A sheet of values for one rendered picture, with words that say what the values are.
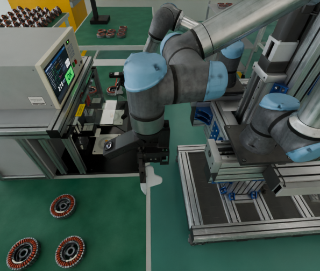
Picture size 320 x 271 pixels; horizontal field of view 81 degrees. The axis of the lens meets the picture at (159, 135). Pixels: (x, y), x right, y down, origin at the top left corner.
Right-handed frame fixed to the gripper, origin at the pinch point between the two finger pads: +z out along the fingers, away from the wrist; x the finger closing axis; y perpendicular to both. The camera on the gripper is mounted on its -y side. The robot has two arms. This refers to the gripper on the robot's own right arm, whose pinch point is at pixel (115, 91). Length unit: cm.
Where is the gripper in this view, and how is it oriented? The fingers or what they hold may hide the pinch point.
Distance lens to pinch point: 162.9
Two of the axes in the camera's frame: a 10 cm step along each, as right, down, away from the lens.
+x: -0.5, -7.3, 6.8
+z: -5.1, 6.1, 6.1
